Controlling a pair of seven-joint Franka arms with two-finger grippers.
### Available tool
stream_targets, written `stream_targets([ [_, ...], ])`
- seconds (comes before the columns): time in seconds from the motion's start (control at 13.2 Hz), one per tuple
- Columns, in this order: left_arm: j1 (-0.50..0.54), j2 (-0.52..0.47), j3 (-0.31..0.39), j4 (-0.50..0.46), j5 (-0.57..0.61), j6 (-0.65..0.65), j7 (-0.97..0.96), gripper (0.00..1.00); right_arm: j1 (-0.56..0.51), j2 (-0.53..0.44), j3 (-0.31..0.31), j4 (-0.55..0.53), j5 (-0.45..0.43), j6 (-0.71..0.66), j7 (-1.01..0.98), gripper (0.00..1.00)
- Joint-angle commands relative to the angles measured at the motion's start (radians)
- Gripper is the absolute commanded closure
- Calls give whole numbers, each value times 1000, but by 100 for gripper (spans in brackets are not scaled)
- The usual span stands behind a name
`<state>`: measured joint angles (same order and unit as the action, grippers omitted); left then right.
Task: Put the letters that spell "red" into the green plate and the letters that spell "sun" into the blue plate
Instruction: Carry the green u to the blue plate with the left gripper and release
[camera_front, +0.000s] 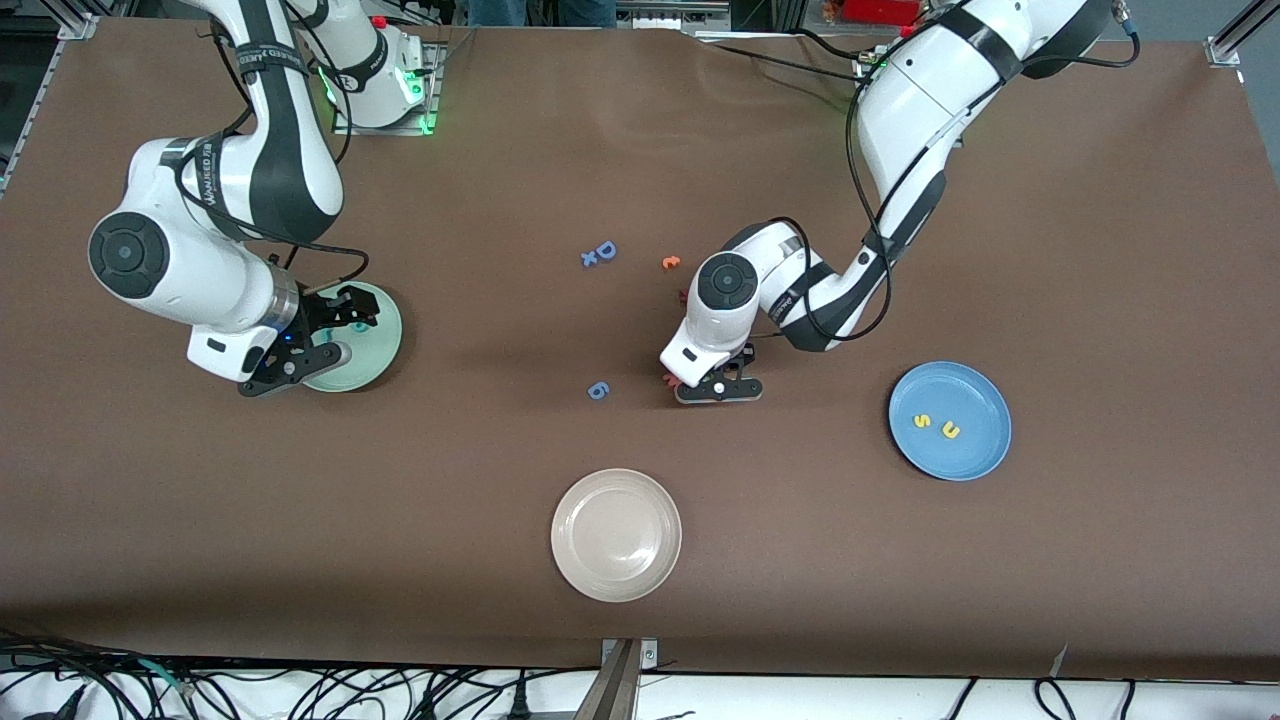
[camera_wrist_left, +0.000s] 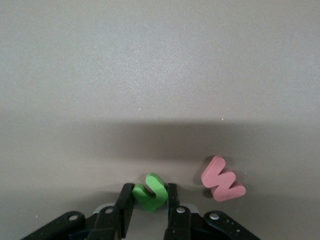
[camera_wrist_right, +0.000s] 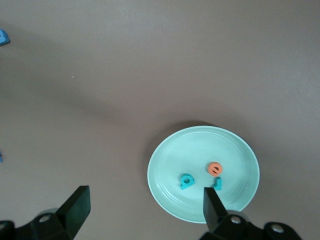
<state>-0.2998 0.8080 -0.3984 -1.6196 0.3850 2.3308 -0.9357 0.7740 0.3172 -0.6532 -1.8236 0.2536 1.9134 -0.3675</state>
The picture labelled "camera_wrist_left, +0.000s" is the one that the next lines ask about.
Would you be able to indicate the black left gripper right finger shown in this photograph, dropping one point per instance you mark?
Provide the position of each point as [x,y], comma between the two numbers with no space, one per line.
[175,215]

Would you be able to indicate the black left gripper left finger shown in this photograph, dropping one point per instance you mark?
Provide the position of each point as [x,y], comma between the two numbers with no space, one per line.
[125,200]

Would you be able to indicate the green foam letter n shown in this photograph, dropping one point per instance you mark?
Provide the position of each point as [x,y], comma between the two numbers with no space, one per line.
[150,197]

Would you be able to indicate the pink foam letter w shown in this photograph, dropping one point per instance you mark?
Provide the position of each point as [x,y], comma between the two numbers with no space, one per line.
[220,182]

